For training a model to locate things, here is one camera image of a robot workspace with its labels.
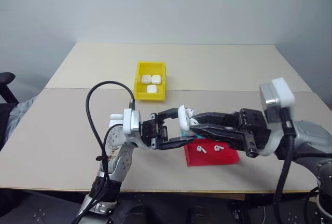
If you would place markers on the black rounded shape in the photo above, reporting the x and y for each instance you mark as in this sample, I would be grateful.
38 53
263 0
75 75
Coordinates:
142 215
203 213

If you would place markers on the blue plastic tray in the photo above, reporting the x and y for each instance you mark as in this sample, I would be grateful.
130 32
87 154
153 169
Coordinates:
183 132

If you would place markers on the black office chair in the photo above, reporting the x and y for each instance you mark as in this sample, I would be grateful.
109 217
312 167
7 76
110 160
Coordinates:
6 81

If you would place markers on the yellow plastic bin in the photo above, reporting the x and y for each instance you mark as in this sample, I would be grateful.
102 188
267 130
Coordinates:
138 94

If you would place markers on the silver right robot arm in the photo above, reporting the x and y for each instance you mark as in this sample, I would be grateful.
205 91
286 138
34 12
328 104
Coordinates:
311 137

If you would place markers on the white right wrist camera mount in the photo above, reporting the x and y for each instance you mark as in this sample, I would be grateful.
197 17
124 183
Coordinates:
281 91

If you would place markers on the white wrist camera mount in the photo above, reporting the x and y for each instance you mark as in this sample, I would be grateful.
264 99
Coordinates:
131 121
281 91

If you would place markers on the red plastic tray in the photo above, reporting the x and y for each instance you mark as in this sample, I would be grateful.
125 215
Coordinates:
215 157

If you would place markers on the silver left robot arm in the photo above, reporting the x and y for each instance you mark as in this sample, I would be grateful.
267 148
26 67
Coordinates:
119 156

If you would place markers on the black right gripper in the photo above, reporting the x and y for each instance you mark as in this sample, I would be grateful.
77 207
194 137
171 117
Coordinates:
254 133

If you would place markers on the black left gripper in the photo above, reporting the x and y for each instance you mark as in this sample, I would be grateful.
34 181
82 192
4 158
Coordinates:
153 133

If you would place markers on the grey and black clothing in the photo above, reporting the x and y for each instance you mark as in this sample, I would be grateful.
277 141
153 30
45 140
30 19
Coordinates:
20 115

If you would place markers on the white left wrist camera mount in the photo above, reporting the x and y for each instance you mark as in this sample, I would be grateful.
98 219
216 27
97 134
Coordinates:
131 121

